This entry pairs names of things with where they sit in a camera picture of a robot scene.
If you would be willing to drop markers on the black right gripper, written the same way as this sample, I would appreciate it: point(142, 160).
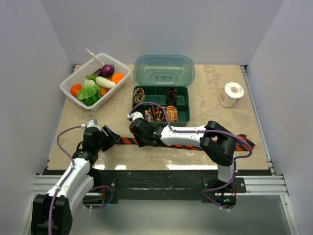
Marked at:
point(143, 144)

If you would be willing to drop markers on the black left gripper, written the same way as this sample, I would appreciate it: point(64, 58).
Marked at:
point(111, 139)

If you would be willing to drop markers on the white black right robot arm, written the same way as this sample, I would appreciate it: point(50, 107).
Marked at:
point(218, 143)

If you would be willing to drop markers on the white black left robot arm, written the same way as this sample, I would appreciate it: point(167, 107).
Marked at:
point(52, 213)

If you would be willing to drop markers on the white paper roll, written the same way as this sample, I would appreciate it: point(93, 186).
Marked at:
point(231, 94)

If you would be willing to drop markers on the rolled colourful squares tie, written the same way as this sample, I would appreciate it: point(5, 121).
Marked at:
point(148, 116)

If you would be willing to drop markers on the rolled red ringed tie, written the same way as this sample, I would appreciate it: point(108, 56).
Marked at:
point(160, 115)

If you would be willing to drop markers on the rolled dark multicolour tie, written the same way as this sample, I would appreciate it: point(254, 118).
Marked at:
point(152, 111)

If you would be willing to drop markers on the rolled gold tie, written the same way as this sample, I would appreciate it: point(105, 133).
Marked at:
point(172, 113)

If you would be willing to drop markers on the rolled brown paisley tie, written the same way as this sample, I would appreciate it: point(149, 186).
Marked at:
point(139, 95)

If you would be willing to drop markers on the green compartment organizer box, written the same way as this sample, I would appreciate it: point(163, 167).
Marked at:
point(158, 104)

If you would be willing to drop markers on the rolled black orange tie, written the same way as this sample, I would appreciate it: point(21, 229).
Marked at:
point(171, 96)

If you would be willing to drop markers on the yellow pepper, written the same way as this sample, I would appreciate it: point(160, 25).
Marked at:
point(103, 91)

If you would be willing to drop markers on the green lettuce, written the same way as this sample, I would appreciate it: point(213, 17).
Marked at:
point(90, 92)

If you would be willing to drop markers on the white plastic basket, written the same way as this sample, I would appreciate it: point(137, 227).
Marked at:
point(79, 77)

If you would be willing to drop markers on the white radish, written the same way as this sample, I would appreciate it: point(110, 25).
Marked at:
point(103, 82)

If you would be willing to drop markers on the orange carrot slice left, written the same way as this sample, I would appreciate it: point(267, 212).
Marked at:
point(75, 89)

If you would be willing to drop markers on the orange fruit right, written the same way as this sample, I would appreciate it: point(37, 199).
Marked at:
point(117, 77)

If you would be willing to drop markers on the translucent teal box lid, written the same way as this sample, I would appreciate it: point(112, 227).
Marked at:
point(162, 70)

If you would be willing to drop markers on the dark eggplant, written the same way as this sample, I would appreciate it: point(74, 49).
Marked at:
point(98, 72)

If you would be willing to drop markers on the purple onion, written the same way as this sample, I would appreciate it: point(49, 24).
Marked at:
point(107, 70)

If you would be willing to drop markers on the white stick in basket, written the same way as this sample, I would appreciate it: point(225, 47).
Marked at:
point(94, 56)

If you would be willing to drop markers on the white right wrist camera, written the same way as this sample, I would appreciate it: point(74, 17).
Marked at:
point(135, 115)

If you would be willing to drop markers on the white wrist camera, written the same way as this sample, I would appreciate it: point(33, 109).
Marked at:
point(135, 115)
point(91, 123)

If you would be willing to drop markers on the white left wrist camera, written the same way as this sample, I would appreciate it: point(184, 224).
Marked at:
point(91, 123)

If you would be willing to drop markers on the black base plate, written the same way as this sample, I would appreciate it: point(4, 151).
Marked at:
point(165, 185)

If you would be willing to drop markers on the aluminium frame rail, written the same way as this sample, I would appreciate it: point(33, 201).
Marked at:
point(255, 185)

